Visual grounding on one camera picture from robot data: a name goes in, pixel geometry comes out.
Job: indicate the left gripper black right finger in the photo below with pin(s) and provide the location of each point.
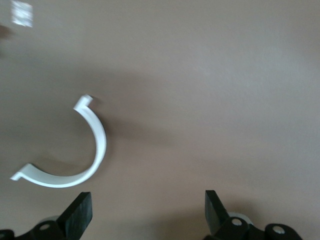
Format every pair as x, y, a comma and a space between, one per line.
216, 217

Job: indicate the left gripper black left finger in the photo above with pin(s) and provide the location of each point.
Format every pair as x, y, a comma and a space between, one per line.
76, 215

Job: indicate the white curved plastic bracket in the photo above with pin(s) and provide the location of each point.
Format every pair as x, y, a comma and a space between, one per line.
101, 140

